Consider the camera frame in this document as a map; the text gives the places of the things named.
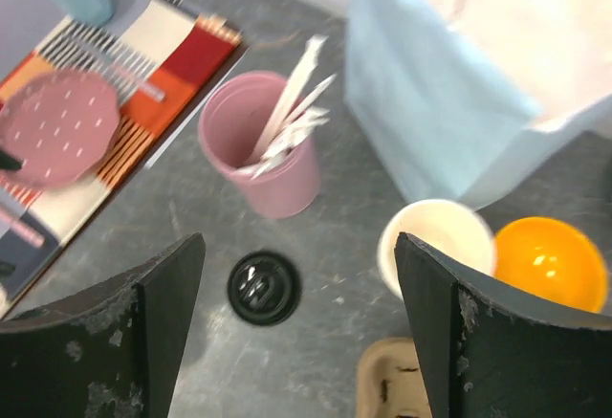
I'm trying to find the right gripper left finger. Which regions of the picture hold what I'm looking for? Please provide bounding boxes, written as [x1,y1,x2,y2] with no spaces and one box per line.
[1,233,206,417]

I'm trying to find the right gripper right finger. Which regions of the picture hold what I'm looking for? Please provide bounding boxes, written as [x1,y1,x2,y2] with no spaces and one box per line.
[394,232,611,417]

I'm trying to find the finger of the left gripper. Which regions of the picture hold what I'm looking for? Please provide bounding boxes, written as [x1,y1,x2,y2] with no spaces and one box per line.
[0,149,22,172]

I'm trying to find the light blue paper bag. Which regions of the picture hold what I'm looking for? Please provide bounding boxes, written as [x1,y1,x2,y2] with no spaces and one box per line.
[345,0,611,209]

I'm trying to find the pink dotted plate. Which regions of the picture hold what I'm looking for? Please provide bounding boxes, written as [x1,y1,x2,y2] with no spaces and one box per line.
[1,69,120,189]

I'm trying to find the pink flat stick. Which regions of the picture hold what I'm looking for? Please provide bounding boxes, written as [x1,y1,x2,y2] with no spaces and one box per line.
[1,208,45,248]

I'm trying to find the orange plastic bowl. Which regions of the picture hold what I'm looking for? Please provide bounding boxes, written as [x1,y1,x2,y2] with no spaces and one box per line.
[494,216,609,313]

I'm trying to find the stack of white paper cups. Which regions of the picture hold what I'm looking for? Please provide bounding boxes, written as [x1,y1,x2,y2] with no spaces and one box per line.
[377,199,497,298]

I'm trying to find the colourful patchwork placemat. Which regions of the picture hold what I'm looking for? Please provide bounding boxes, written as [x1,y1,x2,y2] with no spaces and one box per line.
[1,0,242,312]

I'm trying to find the pink cylindrical cup holder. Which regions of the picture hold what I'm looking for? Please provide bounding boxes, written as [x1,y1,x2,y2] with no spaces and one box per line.
[198,71,320,219]

